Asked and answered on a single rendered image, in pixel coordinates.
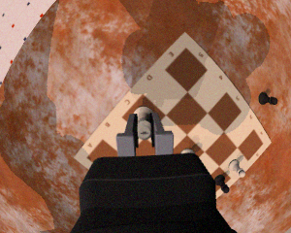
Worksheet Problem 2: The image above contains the brown and cream chessboard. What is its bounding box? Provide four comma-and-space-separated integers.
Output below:
74, 32, 271, 187

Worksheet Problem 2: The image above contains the white pawn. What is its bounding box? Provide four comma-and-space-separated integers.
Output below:
229, 159, 245, 178

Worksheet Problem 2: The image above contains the white chess king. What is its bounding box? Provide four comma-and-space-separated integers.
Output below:
134, 106, 153, 140

